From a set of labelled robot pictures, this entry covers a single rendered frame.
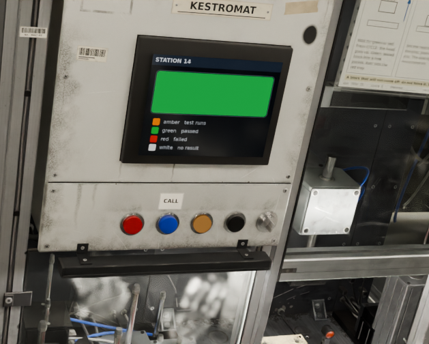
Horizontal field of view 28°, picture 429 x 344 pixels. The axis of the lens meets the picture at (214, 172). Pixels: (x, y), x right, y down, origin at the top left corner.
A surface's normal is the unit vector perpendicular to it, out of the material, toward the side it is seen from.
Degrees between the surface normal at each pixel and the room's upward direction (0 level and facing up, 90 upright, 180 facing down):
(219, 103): 90
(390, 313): 90
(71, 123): 90
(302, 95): 90
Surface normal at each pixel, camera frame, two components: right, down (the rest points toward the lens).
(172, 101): 0.35, 0.43
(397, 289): -0.92, 0.00
